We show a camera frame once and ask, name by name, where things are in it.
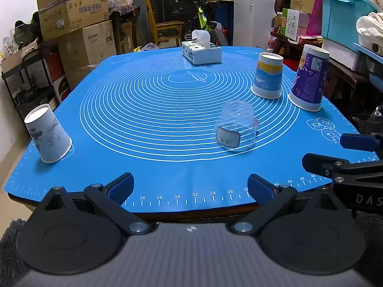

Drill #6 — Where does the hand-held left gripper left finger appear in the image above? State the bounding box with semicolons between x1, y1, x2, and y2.
30;172;154;236

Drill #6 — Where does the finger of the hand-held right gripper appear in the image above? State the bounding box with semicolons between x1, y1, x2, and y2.
302;152;360;185
340;133;383;152

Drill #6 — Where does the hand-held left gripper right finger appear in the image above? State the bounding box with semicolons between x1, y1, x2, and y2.
226;173;355;236

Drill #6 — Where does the clear plastic cup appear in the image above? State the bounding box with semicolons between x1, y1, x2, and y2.
214;101;259;152

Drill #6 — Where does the purple paper cup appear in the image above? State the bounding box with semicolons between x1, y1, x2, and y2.
288;44;330;112

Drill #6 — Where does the white grey-print paper cup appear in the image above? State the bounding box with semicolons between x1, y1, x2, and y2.
24;104;73;164

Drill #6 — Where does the blue yellow paper cup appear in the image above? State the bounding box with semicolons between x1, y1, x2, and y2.
251;52;284;100

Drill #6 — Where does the black plastic bag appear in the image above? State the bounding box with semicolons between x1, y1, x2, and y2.
352;105;383;136

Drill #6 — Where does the grey fleece cloth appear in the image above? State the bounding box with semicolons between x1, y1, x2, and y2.
0;218;32;287
355;211;383;286

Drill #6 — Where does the dark wooden side table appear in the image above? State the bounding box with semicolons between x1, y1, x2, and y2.
269;31;383;117

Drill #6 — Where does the blue silicone baking mat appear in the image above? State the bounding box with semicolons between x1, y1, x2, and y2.
4;46;380;214

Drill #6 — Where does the white cloth bundle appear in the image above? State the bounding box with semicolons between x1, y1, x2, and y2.
356;12;383;49

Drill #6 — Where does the teal plastic storage bin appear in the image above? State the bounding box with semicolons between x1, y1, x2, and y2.
319;0;379;46

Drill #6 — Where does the magenta plastic container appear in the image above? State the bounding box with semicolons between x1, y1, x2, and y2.
306;0;324;36

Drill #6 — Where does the green white carton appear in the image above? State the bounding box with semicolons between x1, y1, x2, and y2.
281;8;311;42

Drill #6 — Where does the large closed cardboard box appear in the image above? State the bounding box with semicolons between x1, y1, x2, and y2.
57;20;118;91

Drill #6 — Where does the white blue-print tissue box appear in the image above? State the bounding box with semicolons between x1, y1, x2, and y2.
181;41;222;66

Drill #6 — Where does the black metal shelf rack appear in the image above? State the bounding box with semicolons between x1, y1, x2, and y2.
1;46;62;120

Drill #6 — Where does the white chest freezer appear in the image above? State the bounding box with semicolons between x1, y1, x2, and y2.
233;0;277;50

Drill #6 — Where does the white tissue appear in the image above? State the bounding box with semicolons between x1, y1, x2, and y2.
191;30;212;50

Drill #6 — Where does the wooden chair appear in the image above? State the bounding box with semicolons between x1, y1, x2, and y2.
144;0;185;49

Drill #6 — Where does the flat cardboard box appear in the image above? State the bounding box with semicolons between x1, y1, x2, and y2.
0;40;40;74

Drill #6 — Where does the open cardboard box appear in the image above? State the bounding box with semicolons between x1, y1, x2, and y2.
36;0;110;42

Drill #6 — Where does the black cap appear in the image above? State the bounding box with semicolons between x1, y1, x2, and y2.
12;20;41;42

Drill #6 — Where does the bicycle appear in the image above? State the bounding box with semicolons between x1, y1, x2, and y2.
162;0;231;48

